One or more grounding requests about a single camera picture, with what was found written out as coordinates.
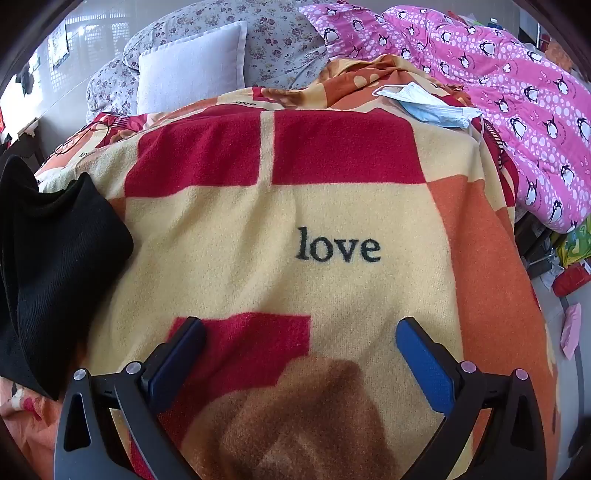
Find checkered printed blanket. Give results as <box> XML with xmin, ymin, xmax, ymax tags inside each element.
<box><xmin>0</xmin><ymin>54</ymin><xmax>561</xmax><ymax>480</ymax></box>

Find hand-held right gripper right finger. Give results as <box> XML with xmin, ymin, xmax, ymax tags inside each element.
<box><xmin>396</xmin><ymin>316</ymin><xmax>548</xmax><ymax>480</ymax></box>

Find wall calendar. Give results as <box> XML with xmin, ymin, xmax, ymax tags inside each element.
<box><xmin>48</xmin><ymin>22</ymin><xmax>71</xmax><ymax>68</ymax></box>

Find black pants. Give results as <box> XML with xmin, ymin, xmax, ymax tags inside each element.
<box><xmin>0</xmin><ymin>154</ymin><xmax>134</xmax><ymax>401</ymax></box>

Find pink packet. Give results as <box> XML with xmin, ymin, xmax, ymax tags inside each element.
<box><xmin>560</xmin><ymin>303</ymin><xmax>584</xmax><ymax>361</ymax></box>

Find blue face mask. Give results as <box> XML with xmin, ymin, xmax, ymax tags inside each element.
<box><xmin>373</xmin><ymin>83</ymin><xmax>484</xmax><ymax>131</ymax></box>

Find floral pillow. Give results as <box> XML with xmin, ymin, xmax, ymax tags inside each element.
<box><xmin>86</xmin><ymin>59</ymin><xmax>140</xmax><ymax>124</ymax></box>
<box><xmin>122</xmin><ymin>0</ymin><xmax>334</xmax><ymax>89</ymax></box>

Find dark hanging cloth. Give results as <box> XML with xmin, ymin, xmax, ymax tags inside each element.
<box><xmin>15</xmin><ymin>59</ymin><xmax>43</xmax><ymax>96</ymax></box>

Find white pillow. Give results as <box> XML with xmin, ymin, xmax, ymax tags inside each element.
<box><xmin>137</xmin><ymin>20</ymin><xmax>248</xmax><ymax>116</ymax></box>

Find dark box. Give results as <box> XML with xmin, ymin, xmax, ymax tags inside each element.
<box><xmin>515</xmin><ymin>213</ymin><xmax>567</xmax><ymax>278</ymax></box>

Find black cable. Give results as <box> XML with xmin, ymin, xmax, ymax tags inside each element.
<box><xmin>50</xmin><ymin>113</ymin><xmax>136</xmax><ymax>156</ymax></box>

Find green plastic bag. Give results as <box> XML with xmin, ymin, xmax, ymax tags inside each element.
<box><xmin>556</xmin><ymin>217</ymin><xmax>591</xmax><ymax>269</ymax></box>

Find red plastic bag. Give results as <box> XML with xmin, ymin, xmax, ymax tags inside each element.
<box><xmin>551</xmin><ymin>261</ymin><xmax>591</xmax><ymax>299</ymax></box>

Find pink penguin quilt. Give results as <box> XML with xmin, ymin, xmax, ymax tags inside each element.
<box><xmin>299</xmin><ymin>0</ymin><xmax>591</xmax><ymax>234</ymax></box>

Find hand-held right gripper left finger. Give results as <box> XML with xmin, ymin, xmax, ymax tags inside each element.
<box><xmin>53</xmin><ymin>316</ymin><xmax>207</xmax><ymax>480</ymax></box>

